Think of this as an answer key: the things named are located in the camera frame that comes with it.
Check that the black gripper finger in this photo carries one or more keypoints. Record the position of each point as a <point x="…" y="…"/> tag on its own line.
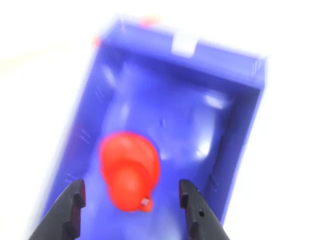
<point x="62" y="217"/>
<point x="200" y="220"/>

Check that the red rubber duck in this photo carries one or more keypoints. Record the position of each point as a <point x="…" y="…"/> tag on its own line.
<point x="130" y="162"/>

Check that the blue plastic box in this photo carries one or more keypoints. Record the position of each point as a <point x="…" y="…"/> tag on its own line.
<point x="175" y="112"/>

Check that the small pale box label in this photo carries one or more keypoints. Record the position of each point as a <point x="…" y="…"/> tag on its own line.
<point x="183" y="45"/>

